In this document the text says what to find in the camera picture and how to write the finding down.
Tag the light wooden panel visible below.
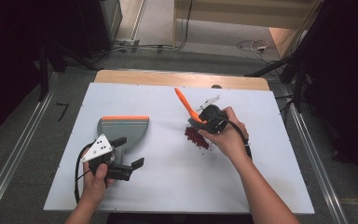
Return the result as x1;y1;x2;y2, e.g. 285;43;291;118
268;27;297;60

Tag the person's left hand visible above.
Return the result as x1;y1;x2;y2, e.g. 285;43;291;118
79;147;116;203

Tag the wooden table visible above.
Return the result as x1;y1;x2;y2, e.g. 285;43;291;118
93;69;270;91

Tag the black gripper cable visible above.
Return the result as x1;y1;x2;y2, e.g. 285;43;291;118
217;116;254;161
74;142;96;203

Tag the orange-handled grey brush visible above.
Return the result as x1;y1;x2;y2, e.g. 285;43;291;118
173;87;209;130

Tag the white floor cable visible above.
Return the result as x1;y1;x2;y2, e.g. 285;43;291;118
236;38;273;64

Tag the person's right hand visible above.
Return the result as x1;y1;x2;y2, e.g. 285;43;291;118
198;106;250;160

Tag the black floor cable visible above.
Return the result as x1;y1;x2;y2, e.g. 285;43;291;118
105;0;195;54

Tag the pile of red beans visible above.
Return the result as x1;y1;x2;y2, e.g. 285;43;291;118
184;125;213;151

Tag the black metal stand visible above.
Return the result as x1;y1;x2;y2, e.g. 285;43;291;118
245;52;309;113
36;43;50;102

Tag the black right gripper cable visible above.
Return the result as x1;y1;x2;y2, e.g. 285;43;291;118
217;116;254;161

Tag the white board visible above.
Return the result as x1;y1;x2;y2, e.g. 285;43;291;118
43;82;315;216

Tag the grey dustpan with orange edge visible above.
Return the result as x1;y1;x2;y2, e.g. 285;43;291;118
96;115;150;166

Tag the aluminium floor rail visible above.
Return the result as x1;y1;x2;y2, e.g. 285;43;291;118
283;90;350;224
0;72;60;224

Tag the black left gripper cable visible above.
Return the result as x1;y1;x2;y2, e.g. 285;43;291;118
74;142;96;203

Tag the beige wooden furniture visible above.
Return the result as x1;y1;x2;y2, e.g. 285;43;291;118
172;0;323;31

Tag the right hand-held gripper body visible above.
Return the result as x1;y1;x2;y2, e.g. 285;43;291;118
195;95;230;135

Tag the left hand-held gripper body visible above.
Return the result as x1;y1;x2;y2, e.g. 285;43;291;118
80;133;132;182

